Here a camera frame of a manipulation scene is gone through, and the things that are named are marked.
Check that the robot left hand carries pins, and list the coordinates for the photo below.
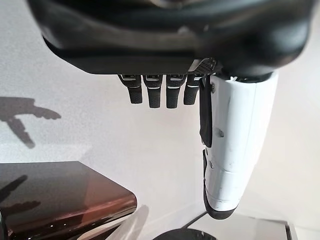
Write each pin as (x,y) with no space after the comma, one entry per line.
(175,32)

